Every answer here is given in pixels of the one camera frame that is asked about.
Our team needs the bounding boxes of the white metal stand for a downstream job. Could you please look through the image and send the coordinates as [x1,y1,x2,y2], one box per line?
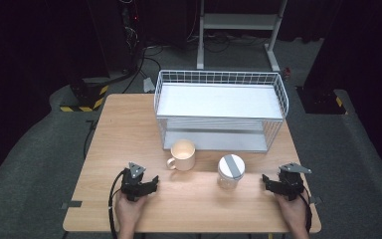
[196,0,288,73]

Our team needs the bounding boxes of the bundle of black floor cables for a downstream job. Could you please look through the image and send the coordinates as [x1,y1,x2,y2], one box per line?
[186,32,271,54]

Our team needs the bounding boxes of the black floor cable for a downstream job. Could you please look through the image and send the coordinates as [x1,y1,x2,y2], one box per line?
[121,46,163,95]

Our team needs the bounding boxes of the grey floor socket box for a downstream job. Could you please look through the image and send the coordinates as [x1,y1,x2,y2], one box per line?
[142,77,156,94]

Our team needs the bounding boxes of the white wire shelf rack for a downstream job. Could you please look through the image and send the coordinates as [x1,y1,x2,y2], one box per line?
[153,69,290,154]

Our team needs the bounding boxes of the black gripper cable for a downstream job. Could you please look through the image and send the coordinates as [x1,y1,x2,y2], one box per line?
[107,168,127,239]
[298,186,313,234]

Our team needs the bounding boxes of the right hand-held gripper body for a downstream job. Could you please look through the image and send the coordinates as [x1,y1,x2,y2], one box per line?
[276,161,312,202]

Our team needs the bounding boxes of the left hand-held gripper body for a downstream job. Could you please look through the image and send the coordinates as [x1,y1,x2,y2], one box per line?
[120,161,149,202]

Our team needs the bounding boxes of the yellow black striped base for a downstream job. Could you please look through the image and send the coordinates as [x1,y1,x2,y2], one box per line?
[295,85,350,116]
[59,83,109,114]

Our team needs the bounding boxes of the black equipment tower with wires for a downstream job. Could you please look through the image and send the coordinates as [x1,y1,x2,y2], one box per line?
[117,0,147,75]

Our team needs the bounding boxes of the glass jar with white lid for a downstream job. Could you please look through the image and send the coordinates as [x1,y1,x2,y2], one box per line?
[216,153,247,191]

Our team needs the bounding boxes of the cream ceramic mug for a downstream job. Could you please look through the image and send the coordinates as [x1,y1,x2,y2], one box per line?
[165,138,197,172]

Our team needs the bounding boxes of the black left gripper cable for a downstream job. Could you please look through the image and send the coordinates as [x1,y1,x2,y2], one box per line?
[107,168,127,239]

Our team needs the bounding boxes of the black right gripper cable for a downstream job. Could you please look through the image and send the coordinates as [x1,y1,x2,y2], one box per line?
[298,186,313,234]

